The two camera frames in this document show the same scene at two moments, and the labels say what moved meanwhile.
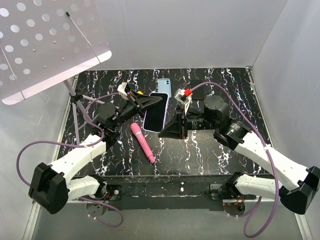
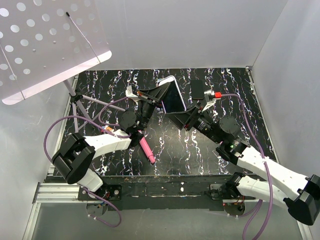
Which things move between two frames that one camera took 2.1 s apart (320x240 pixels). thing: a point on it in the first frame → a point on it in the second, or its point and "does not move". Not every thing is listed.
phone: x=155 y=117 → x=172 y=101
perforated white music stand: x=44 y=42 does not move
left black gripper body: x=129 y=110 → x=145 y=111
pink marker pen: x=144 y=142 does not move
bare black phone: x=197 y=93 does not move
